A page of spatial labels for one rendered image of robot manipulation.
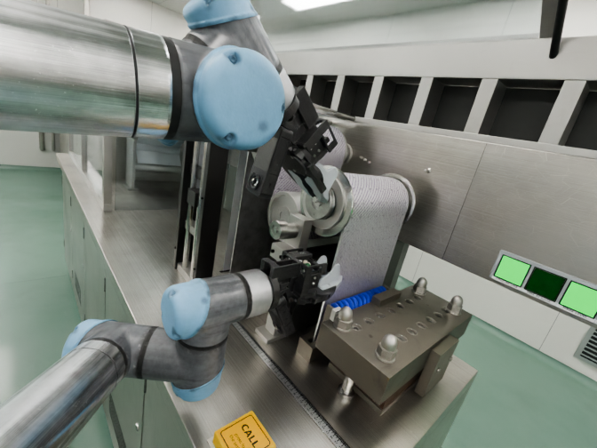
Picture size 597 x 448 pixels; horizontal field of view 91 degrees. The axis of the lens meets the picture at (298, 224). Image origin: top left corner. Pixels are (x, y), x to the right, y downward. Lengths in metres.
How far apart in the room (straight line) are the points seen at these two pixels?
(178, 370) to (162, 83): 0.39
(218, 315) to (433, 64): 0.79
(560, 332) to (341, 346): 2.81
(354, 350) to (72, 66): 0.54
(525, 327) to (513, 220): 2.58
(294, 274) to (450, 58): 0.66
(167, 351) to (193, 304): 0.10
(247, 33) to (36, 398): 0.43
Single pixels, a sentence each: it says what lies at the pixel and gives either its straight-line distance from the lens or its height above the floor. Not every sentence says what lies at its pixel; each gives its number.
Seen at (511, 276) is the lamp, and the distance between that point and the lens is 0.81.
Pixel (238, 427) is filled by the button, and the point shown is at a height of 0.92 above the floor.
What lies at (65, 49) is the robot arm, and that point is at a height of 1.39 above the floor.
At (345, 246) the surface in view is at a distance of 0.63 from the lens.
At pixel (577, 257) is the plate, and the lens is 0.80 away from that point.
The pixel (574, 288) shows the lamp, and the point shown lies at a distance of 0.80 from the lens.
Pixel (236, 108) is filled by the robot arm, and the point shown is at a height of 1.38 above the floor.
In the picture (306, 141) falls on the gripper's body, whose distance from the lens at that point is 0.48.
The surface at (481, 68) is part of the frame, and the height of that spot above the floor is 1.60.
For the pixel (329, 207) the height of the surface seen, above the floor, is 1.25.
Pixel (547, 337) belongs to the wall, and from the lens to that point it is 3.33.
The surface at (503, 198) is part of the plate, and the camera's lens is 0.81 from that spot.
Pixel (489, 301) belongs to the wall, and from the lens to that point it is 3.34.
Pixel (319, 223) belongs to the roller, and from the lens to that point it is 0.62.
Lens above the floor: 1.38
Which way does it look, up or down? 17 degrees down
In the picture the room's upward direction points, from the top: 12 degrees clockwise
